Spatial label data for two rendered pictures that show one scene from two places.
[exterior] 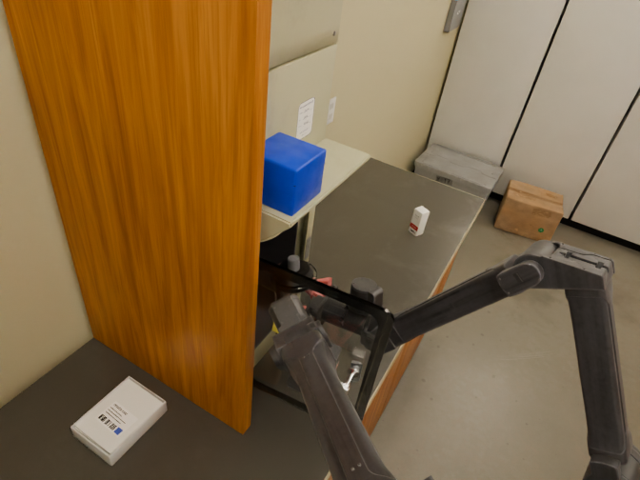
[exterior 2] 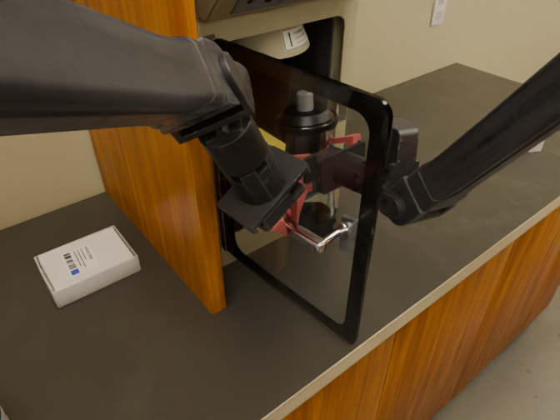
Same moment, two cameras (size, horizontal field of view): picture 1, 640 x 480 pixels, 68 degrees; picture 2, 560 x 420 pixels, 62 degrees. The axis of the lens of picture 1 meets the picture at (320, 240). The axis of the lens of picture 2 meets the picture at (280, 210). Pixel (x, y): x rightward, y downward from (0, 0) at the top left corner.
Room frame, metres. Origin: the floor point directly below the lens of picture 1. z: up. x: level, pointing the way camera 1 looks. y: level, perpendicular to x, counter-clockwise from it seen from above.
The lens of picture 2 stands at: (0.14, -0.24, 1.58)
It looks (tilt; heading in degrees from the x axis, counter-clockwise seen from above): 37 degrees down; 27
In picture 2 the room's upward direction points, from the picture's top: straight up
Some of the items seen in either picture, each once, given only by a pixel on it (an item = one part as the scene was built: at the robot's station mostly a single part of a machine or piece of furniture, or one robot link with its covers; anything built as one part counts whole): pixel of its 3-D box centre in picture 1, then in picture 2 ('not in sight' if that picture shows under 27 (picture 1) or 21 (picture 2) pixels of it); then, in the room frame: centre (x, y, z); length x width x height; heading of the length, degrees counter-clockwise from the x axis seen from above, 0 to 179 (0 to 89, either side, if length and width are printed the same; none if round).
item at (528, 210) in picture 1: (529, 210); not in sight; (3.09, -1.53, 0.14); 0.41 x 0.33 x 0.29; 72
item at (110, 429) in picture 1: (121, 418); (87, 263); (0.55, 0.38, 0.96); 0.16 x 0.12 x 0.04; 155
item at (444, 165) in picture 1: (453, 182); not in sight; (3.31, -0.98, 0.17); 0.60 x 0.42 x 0.33; 63
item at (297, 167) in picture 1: (285, 172); not in sight; (0.71, 0.08, 1.56); 0.10 x 0.10 x 0.09; 65
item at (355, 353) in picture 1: (305, 351); (286, 199); (0.63, -0.01, 1.19); 0.30 x 0.01 x 0.40; 70
